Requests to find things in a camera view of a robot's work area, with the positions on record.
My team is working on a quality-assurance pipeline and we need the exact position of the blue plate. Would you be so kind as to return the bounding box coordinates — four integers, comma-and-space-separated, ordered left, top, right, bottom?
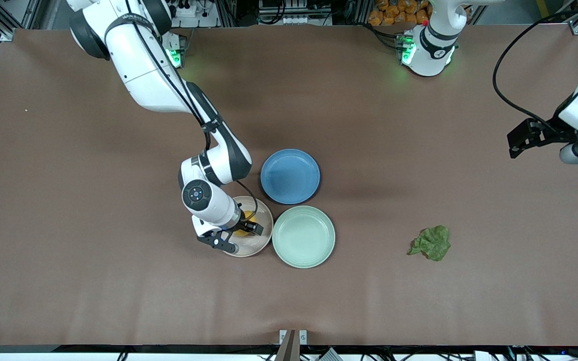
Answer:
260, 148, 321, 205

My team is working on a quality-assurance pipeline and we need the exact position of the white power strip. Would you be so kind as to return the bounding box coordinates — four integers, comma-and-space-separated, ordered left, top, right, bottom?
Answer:
171, 0, 219, 29

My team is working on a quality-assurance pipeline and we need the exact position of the beige plate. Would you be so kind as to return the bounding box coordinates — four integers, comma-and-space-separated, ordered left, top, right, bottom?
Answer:
221, 196, 274, 258

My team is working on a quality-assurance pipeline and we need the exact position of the green lettuce leaf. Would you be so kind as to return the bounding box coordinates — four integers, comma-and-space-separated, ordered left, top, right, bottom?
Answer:
408, 225, 451, 262

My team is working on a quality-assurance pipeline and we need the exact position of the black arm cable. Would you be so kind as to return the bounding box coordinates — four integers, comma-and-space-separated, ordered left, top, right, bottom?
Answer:
493, 8, 578, 134
123, 0, 259, 222

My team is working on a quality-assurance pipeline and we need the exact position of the light green plate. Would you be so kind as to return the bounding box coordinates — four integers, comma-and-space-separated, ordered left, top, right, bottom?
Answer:
272, 205, 336, 269

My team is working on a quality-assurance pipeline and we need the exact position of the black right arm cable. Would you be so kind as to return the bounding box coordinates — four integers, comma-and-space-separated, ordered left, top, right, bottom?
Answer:
123, 0, 259, 222

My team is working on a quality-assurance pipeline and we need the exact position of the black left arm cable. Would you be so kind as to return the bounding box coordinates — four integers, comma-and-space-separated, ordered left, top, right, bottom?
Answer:
493, 8, 578, 134

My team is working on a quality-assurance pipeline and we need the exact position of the orange packaged snacks pile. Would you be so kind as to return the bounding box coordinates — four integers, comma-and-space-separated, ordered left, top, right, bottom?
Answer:
368, 0, 431, 27

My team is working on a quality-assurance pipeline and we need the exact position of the yellow lemon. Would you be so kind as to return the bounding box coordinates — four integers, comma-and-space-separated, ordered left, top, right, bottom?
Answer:
234, 213, 255, 237

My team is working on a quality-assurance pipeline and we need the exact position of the metal post bracket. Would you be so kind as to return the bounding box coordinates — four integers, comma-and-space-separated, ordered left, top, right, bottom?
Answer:
275, 329, 308, 361

